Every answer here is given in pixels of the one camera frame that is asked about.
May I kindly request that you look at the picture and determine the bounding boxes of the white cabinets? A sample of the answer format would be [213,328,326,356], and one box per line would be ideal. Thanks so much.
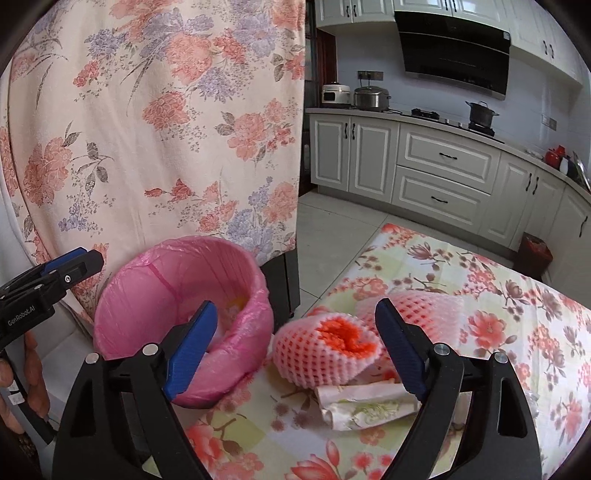
[316,0,587,84]
[305,108,591,296]

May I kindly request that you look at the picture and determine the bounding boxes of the silver pressure cooker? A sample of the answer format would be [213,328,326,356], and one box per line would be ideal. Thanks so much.
[353,85,392,112]

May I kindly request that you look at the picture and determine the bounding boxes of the white rice cooker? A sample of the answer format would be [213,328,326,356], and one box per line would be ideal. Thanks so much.
[322,83,354,109]

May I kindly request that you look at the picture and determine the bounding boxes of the white lower cabinets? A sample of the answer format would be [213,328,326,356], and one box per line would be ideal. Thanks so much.
[305,108,591,296]

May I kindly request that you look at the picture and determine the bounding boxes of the pink foam fruit net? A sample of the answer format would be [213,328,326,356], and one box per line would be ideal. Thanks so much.
[355,292,467,342]

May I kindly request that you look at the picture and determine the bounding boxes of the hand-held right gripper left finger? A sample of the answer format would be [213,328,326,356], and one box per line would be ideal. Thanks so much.
[51,300,219,480]

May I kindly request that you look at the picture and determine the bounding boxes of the person's left hand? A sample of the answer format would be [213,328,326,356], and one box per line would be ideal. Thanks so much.
[0,331,52,437]

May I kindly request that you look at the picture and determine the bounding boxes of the pink-lined trash bin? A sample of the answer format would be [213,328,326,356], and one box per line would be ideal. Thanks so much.
[93,235,275,409]

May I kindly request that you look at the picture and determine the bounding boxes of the red floor bin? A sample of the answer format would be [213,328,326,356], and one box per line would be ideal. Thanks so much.
[516,233,553,278]

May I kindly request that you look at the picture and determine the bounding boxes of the floral curtain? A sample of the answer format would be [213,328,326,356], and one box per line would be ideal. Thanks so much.
[0,0,308,324]

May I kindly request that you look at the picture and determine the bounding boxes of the gas stove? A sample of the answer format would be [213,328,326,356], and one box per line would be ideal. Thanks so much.
[411,108,506,139]

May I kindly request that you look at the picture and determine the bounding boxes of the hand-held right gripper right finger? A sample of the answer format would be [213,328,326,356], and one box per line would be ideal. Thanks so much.
[375,298,542,480]

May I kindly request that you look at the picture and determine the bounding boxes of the black cooking pot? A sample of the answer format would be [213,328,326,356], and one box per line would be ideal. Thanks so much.
[465,102,500,129]

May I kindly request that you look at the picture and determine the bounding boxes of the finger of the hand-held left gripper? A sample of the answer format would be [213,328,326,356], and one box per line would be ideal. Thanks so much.
[0,251,105,306]
[0,247,89,296]

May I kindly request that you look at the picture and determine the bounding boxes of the paper cup with green print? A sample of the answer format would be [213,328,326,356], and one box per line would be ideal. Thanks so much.
[315,383,422,431]

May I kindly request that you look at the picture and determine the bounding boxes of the black range hood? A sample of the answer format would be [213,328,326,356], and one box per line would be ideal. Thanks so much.
[394,10,511,100]

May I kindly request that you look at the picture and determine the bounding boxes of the black cabinet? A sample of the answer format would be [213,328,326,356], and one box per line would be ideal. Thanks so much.
[261,249,302,319]

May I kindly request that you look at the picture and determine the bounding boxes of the metal tray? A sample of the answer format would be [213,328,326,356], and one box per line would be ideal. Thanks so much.
[570,152,591,192]

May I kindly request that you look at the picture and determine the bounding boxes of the white upper cabinets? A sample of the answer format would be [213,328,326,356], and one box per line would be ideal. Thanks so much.
[316,0,587,84]

